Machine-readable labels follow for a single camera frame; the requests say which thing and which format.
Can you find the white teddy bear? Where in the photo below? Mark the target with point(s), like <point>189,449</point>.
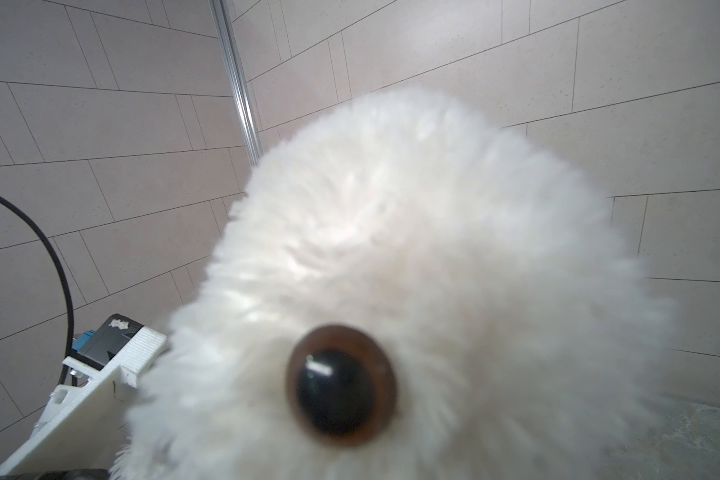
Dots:
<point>406,292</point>

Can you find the left corner aluminium profile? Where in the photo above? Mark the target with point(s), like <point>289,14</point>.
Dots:
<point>232,61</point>

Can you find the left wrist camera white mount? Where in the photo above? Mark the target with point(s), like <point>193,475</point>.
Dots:
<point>79,424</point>

